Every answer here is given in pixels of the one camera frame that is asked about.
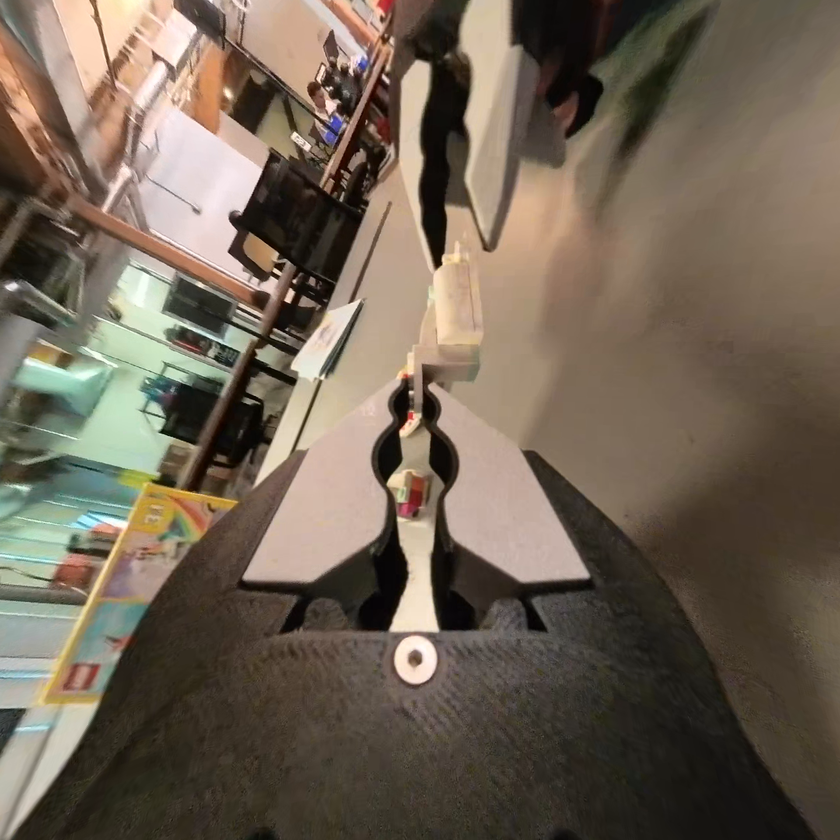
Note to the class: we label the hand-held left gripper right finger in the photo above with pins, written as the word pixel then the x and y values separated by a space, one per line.
pixel 512 518

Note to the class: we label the person's right hand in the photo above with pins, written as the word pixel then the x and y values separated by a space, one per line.
pixel 571 105

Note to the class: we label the white lego build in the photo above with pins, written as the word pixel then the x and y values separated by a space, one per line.
pixel 459 308

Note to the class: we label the lego instruction booklet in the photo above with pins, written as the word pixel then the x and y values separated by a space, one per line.
pixel 325 341

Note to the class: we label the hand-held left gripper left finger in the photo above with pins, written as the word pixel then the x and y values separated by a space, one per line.
pixel 321 518

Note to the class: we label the small white teal lego car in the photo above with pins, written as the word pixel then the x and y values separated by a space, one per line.
pixel 410 492

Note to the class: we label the black office chair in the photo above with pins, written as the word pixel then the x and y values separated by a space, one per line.
pixel 295 216

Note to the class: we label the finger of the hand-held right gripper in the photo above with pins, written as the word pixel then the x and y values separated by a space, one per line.
pixel 505 131
pixel 410 131

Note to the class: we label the colourful lego set box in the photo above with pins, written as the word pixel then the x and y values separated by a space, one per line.
pixel 131 577

